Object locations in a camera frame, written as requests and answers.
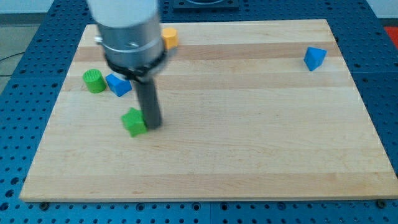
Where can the red object at edge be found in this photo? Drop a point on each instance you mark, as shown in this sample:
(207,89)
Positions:
(392,32)

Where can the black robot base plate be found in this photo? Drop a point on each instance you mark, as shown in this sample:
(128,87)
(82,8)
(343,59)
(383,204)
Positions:
(204,4)

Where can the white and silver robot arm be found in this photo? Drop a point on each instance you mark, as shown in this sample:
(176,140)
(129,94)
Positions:
(130,34)

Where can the green star block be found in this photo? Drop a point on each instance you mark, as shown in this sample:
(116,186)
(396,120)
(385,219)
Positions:
(133,122)

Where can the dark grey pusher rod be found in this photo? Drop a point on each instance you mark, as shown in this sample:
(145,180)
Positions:
(149,104)

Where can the light wooden board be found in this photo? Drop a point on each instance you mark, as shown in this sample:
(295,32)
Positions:
(243,119)

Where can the orange hexagon block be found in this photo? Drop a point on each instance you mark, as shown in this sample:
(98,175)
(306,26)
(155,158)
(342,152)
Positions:
(170,37)

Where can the blue cube block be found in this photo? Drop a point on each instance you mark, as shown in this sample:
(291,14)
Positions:
(118,86)

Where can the green cylinder block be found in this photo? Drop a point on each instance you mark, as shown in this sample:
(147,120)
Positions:
(94,81)

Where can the blue triangle block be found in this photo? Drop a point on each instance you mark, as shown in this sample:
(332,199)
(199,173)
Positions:
(314,57)

